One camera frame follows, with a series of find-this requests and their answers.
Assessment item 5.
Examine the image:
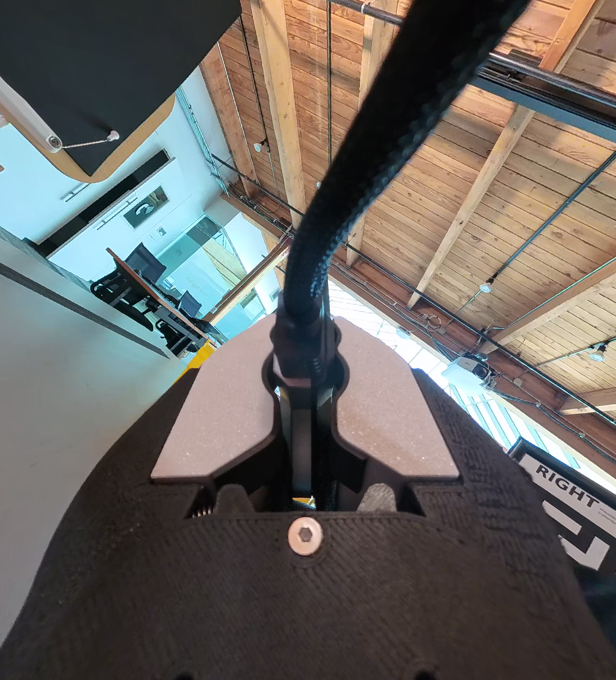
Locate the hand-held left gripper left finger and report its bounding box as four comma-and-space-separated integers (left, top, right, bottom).
150, 313, 287, 483

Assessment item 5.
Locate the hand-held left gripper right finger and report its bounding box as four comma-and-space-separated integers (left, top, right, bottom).
330, 316, 461, 480

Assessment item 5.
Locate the black braided hdmi cable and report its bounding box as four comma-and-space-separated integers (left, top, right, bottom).
268, 0, 532, 495

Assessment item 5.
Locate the white ceiling projector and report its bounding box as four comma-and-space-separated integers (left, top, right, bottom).
441, 351, 500, 395

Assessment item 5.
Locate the black office chair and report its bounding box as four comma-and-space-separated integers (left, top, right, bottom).
90, 242, 169, 333

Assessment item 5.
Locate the black board on white stand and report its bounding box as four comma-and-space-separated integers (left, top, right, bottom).
0, 0, 242, 184

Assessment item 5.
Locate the dark framed wall picture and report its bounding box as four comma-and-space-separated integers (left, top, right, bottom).
122, 185, 171, 230

